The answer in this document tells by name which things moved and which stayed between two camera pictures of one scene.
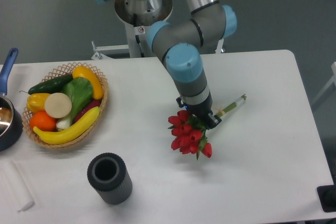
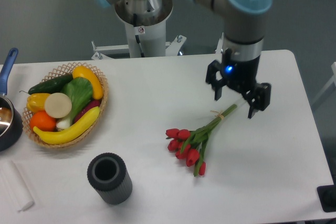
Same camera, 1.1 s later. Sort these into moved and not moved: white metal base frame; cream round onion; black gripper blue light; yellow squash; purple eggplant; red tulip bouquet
Moved: black gripper blue light; red tulip bouquet
Not moved: white metal base frame; yellow squash; purple eggplant; cream round onion
